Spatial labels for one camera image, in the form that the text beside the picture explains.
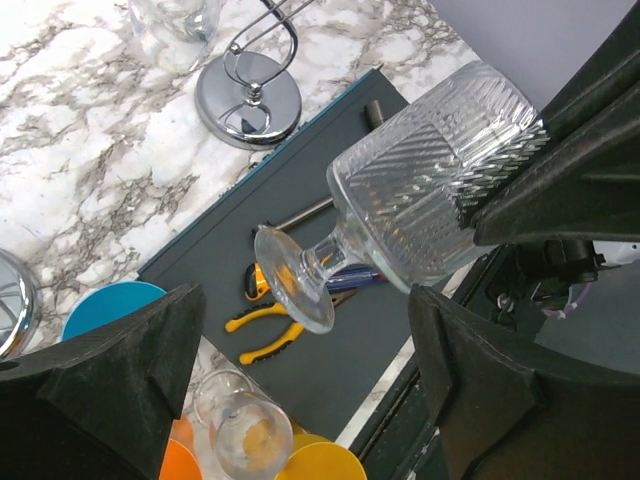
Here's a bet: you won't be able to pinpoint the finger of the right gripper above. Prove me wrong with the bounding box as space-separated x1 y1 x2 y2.
461 1 639 245

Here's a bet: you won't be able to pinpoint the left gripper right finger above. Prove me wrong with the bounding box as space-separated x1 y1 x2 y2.
408 286 639 479

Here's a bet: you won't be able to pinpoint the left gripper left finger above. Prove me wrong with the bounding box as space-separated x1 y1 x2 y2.
1 284 206 479

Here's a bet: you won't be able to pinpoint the clear tumbler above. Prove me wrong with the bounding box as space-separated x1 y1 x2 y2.
254 60 549 334

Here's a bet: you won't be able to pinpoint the small clear wine glass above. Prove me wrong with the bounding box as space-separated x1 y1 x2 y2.
193 369 293 480

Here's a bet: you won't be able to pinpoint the tall chrome wine glass rack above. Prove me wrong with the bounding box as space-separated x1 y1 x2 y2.
194 1 311 151

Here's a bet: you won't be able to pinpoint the orange plastic goblet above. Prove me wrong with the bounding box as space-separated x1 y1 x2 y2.
158 415 203 480

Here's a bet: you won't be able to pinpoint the blue plastic goblet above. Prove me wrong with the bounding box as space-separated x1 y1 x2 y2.
60 281 167 341

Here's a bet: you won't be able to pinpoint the dark grey tray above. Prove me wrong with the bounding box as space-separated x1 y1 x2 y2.
140 70 412 449

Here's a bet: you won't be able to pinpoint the yellow utility knife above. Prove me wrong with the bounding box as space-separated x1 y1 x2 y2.
243 262 270 301

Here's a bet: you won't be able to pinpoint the yellow plastic cup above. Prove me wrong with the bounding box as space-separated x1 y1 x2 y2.
274 422 367 480

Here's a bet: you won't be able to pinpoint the red blue screwdriver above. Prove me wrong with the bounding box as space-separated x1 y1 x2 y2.
326 266 387 293

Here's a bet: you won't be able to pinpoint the small chrome wire rack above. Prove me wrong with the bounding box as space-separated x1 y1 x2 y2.
1 249 41 360

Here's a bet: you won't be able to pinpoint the yellow handled pliers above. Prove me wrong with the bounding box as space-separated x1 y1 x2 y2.
212 293 340 367

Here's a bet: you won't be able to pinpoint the long black metal bracket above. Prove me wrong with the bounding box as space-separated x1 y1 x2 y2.
252 196 333 238

